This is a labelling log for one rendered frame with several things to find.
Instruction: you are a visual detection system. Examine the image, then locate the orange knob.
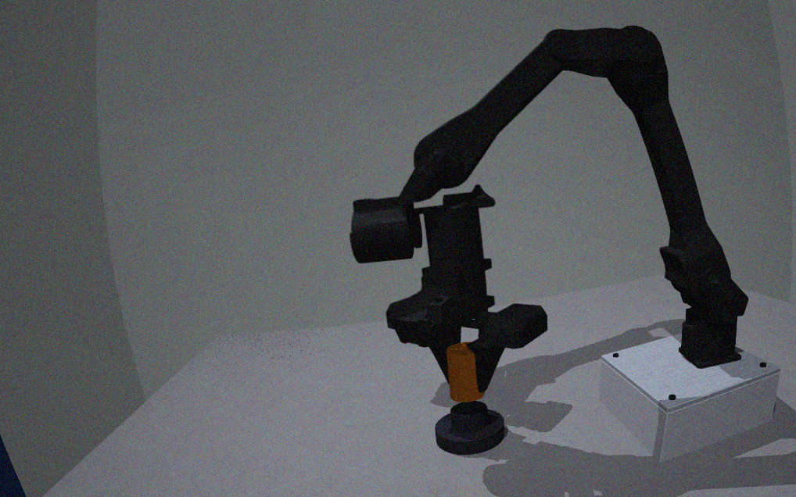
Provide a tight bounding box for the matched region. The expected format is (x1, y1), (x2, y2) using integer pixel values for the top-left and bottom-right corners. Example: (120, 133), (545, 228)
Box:
(446, 342), (485, 402)

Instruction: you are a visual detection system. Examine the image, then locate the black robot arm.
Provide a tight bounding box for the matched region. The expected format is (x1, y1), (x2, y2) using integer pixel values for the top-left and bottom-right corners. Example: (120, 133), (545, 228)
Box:
(350, 25), (748, 369)

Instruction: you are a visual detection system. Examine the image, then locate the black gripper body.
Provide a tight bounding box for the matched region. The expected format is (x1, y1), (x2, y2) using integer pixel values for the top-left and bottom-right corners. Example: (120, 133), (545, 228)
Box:
(422, 252), (548, 349)

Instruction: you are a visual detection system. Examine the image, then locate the dark round pedestal with shaft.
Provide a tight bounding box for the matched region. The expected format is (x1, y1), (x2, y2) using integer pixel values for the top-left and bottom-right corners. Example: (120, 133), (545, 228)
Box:
(435, 401), (504, 455)

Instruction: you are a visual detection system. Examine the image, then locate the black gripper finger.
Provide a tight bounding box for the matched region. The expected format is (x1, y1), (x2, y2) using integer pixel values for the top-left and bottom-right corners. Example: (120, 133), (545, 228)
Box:
(467, 339), (505, 393)
(429, 327), (461, 384)

